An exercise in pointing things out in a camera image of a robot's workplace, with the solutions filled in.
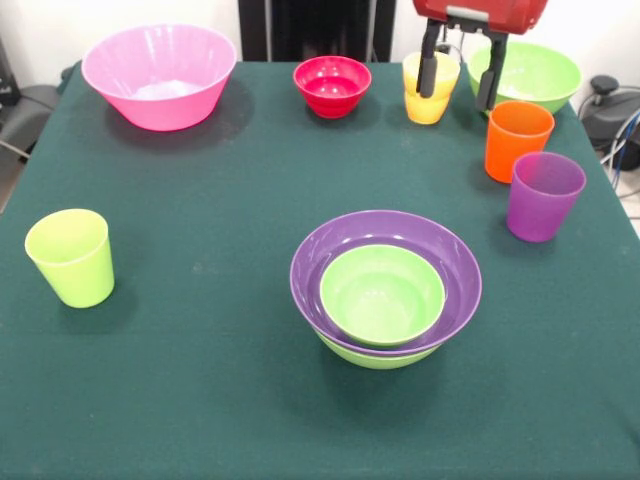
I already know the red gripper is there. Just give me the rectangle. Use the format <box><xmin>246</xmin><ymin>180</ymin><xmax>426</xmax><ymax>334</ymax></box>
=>
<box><xmin>411</xmin><ymin>0</ymin><xmax>550</xmax><ymax>113</ymax></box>

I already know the large green plastic bowl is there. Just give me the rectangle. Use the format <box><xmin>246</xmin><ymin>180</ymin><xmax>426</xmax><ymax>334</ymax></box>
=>
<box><xmin>467</xmin><ymin>42</ymin><xmax>584</xmax><ymax>119</ymax></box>

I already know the purple plastic bowl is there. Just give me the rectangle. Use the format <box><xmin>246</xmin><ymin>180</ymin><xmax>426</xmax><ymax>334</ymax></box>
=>
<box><xmin>289</xmin><ymin>209</ymin><xmax>484</xmax><ymax>357</ymax></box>

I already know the small green plastic bowl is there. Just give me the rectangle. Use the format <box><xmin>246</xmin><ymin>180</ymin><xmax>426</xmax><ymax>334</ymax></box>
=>
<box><xmin>319</xmin><ymin>243</ymin><xmax>447</xmax><ymax>350</ymax></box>

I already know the medium green plastic bowl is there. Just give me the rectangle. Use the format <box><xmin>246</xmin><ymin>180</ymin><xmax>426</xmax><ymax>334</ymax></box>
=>
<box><xmin>314</xmin><ymin>329</ymin><xmax>442</xmax><ymax>371</ymax></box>

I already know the yellow plastic cup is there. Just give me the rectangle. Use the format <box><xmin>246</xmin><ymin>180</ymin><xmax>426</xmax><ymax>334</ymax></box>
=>
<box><xmin>403</xmin><ymin>89</ymin><xmax>451</xmax><ymax>126</ymax></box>
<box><xmin>402</xmin><ymin>50</ymin><xmax>461</xmax><ymax>101</ymax></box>

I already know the orange plastic cup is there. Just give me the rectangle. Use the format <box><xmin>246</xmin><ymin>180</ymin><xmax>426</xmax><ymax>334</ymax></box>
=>
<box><xmin>483</xmin><ymin>100</ymin><xmax>556</xmax><ymax>185</ymax></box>

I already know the small crimson plastic bowl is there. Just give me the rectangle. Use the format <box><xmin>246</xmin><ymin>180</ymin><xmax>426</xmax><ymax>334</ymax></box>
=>
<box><xmin>292</xmin><ymin>55</ymin><xmax>373</xmax><ymax>120</ymax></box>

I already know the purple plastic cup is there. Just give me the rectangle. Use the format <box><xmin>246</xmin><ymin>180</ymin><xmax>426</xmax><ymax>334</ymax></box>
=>
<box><xmin>506</xmin><ymin>151</ymin><xmax>587</xmax><ymax>244</ymax></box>

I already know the large pink plastic bowl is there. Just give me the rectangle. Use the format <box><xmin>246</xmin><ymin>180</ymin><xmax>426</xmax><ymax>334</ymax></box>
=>
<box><xmin>80</xmin><ymin>23</ymin><xmax>239</xmax><ymax>133</ymax></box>

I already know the dark green tablecloth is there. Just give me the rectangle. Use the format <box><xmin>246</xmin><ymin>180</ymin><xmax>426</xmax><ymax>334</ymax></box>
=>
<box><xmin>0</xmin><ymin>59</ymin><xmax>640</xmax><ymax>480</ymax></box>

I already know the lime green plastic cup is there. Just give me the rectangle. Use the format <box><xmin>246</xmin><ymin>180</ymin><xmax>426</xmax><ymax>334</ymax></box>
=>
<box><xmin>24</xmin><ymin>208</ymin><xmax>116</xmax><ymax>310</ymax></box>

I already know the tangle of cables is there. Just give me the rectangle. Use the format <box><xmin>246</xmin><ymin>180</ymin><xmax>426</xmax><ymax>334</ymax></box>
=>
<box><xmin>598</xmin><ymin>107</ymin><xmax>640</xmax><ymax>201</ymax></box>

